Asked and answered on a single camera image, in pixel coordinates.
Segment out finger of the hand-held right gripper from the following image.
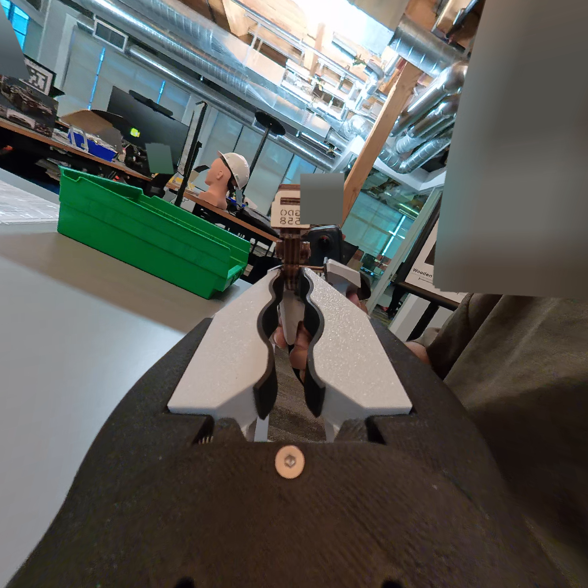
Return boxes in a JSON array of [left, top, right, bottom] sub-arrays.
[[278, 289, 305, 346], [323, 258, 364, 300]]

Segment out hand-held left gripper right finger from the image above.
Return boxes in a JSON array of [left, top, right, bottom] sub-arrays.
[[301, 268, 414, 442]]

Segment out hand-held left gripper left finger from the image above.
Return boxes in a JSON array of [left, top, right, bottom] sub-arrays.
[[167, 268, 283, 442]]

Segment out wooden model assembly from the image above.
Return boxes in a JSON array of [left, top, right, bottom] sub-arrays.
[[273, 184, 313, 292]]

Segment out grey desk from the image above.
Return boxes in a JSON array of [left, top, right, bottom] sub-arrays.
[[0, 168, 258, 579]]

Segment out person's right hand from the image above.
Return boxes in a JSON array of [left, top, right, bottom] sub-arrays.
[[272, 284, 369, 383]]

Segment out framed marker sign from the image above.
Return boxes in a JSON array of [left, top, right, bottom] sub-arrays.
[[406, 216, 465, 305]]

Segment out white hard hat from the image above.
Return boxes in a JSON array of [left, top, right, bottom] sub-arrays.
[[217, 153, 251, 190]]

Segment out mannequin head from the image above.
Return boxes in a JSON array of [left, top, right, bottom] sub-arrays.
[[204, 158, 235, 209]]

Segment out black disc-topped pole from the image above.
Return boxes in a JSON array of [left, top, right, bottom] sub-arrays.
[[254, 111, 286, 184]]

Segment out green plastic bin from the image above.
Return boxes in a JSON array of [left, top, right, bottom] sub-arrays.
[[57, 166, 252, 300]]

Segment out black tripod stand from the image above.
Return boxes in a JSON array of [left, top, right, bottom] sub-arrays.
[[175, 101, 208, 205]]

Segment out person's shirt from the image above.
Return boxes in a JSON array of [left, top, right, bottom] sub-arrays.
[[404, 294, 588, 588]]

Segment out black monitor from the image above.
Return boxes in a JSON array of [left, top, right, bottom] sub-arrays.
[[107, 86, 190, 162]]

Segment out silver air ducts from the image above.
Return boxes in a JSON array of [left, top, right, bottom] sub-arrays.
[[78, 0, 474, 175]]

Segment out small blue bin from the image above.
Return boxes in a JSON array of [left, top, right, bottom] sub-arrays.
[[68, 129, 118, 161]]

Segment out printed paper sheet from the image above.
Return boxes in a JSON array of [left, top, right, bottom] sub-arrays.
[[0, 179, 61, 225]]

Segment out cardboard box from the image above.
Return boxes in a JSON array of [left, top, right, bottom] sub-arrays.
[[60, 109, 126, 138]]

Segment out photo kit box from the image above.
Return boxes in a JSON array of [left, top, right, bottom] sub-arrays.
[[0, 73, 59, 137]]

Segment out small marker sign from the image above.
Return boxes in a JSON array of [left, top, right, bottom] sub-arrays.
[[23, 57, 57, 96]]

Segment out wooden post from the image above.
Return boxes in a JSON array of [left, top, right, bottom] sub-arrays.
[[342, 62, 416, 223]]

